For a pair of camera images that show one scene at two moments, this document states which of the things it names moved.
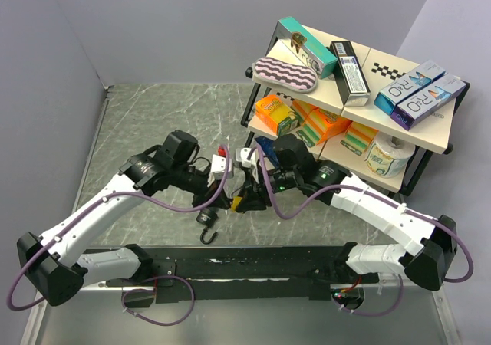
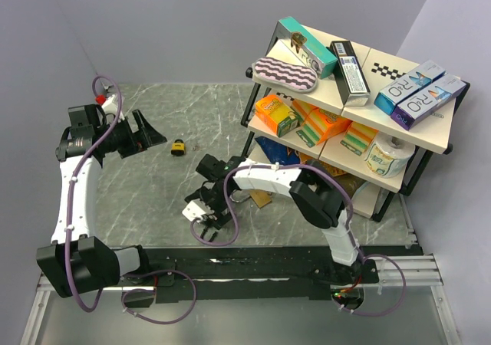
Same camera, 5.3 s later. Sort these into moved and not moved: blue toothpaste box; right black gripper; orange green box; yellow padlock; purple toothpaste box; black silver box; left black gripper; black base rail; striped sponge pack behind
Moved: left black gripper; right black gripper; yellow padlock
Not moved: blue toothpaste box; black base rail; purple toothpaste box; orange green box; striped sponge pack behind; black silver box
